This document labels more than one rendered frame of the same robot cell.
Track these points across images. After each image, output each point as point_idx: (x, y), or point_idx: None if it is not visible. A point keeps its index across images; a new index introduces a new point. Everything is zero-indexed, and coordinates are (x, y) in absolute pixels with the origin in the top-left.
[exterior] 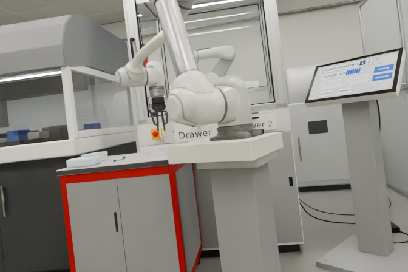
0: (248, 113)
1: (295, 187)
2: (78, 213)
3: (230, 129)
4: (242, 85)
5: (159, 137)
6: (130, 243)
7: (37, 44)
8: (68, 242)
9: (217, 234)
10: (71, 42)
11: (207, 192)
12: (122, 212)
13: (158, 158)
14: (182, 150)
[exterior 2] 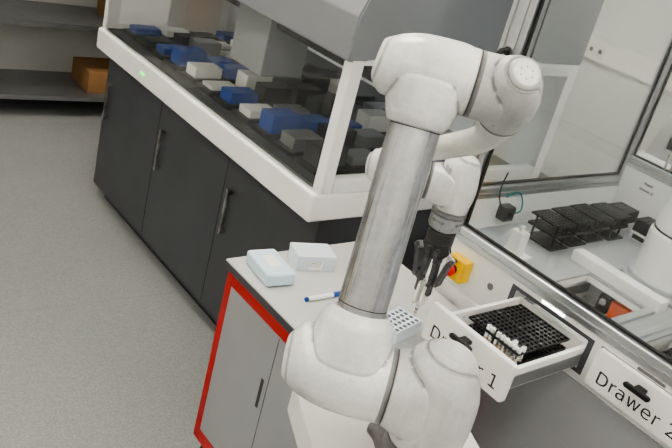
0: (436, 447)
1: None
2: (229, 337)
3: (389, 446)
4: (449, 393)
5: (455, 280)
6: (262, 438)
7: None
8: (209, 362)
9: None
10: (389, 9)
11: (487, 437)
12: (269, 389)
13: None
14: (299, 414)
